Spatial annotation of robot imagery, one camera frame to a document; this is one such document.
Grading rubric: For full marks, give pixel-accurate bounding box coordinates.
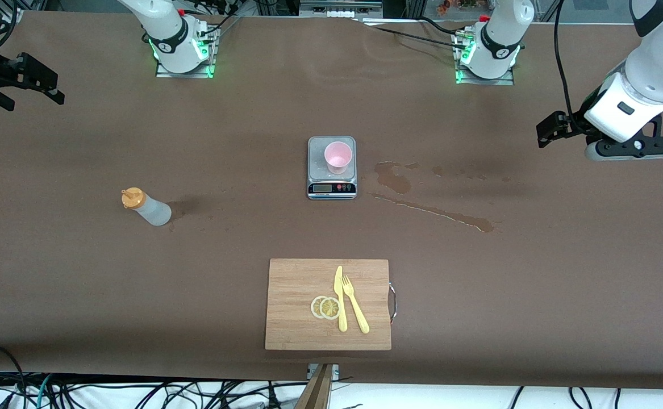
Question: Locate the teal floor cable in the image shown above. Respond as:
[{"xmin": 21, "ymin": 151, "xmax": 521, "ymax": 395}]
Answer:
[{"xmin": 36, "ymin": 374, "xmax": 55, "ymax": 409}]

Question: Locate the black cable on table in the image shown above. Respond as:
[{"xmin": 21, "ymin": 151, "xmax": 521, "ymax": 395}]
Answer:
[{"xmin": 360, "ymin": 20, "xmax": 468, "ymax": 49}]

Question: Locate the brown liquid puddle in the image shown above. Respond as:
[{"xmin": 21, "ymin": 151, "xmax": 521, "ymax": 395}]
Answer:
[{"xmin": 375, "ymin": 162, "xmax": 412, "ymax": 195}]

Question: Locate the silver digital kitchen scale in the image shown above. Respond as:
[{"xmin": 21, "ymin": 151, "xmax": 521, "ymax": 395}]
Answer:
[{"xmin": 307, "ymin": 136, "xmax": 358, "ymax": 200}]

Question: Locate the wooden beam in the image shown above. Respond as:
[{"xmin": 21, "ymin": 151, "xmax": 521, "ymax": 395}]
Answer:
[{"xmin": 296, "ymin": 364, "xmax": 333, "ymax": 409}]

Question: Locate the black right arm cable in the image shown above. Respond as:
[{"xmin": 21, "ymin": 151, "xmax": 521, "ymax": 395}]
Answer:
[{"xmin": 0, "ymin": 0, "xmax": 23, "ymax": 51}]

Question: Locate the white power strip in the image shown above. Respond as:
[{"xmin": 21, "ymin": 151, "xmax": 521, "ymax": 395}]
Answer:
[{"xmin": 299, "ymin": 0, "xmax": 383, "ymax": 19}]

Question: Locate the pink plastic cup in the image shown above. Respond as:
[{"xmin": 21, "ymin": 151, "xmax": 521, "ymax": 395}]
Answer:
[{"xmin": 324, "ymin": 141, "xmax": 353, "ymax": 175}]

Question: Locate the sauce bottle with orange cap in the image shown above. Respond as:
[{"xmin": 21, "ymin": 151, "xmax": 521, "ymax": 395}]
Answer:
[{"xmin": 121, "ymin": 187, "xmax": 173, "ymax": 227}]

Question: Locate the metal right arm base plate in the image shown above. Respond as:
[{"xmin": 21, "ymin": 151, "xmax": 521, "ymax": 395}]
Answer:
[{"xmin": 155, "ymin": 26, "xmax": 218, "ymax": 79}]

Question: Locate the yellow plastic knife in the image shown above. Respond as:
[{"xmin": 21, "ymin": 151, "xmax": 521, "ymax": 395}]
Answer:
[{"xmin": 334, "ymin": 265, "xmax": 348, "ymax": 332}]

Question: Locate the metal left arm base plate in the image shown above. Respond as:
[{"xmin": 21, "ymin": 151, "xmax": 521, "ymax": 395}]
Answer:
[{"xmin": 455, "ymin": 28, "xmax": 515, "ymax": 86}]

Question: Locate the wooden cutting board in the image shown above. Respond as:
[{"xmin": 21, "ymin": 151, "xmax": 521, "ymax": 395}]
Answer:
[{"xmin": 265, "ymin": 258, "xmax": 398, "ymax": 351}]

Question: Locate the yellow plastic fork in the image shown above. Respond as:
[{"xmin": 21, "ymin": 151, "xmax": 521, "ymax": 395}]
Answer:
[{"xmin": 342, "ymin": 275, "xmax": 370, "ymax": 335}]

